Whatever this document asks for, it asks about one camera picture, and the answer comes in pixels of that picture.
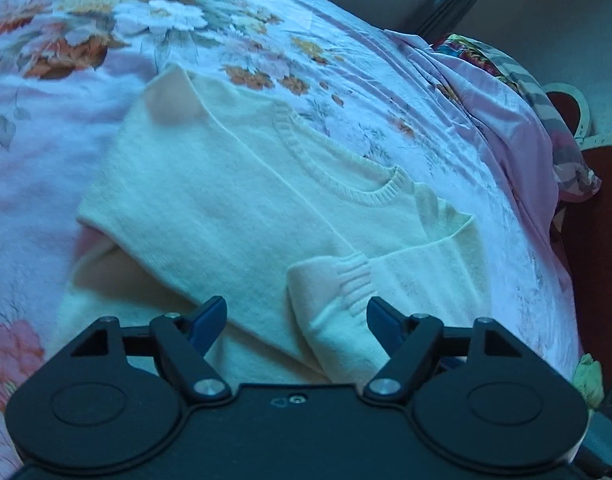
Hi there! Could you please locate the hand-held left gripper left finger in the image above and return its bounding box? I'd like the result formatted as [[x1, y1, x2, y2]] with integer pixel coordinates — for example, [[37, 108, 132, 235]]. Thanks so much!
[[68, 296, 231, 406]]

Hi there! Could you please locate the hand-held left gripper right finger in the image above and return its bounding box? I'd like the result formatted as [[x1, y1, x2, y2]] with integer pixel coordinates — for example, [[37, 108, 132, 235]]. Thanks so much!
[[363, 296, 522, 406]]

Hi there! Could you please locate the cream knitted sweater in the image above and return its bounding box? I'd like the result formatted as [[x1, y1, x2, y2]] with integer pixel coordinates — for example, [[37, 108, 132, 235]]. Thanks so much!
[[51, 64, 494, 386]]

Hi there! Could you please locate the pale green cloth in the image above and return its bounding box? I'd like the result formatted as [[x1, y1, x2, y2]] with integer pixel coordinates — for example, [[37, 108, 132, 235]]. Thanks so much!
[[573, 352, 605, 408]]

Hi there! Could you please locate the pink cloth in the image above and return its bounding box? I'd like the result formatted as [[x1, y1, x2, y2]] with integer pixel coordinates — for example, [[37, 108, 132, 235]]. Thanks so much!
[[386, 30, 561, 241]]

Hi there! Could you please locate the brown headboard with white trim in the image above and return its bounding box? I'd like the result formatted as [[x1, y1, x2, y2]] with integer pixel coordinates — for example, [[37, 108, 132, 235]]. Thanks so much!
[[543, 85, 612, 396]]

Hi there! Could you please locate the striped floral pillow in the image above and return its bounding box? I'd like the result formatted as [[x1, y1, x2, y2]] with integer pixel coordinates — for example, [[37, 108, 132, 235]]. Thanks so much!
[[433, 34, 602, 203]]

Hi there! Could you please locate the floral bed sheet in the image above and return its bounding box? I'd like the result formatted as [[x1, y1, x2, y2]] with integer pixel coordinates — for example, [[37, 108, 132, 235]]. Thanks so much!
[[0, 0, 584, 480]]

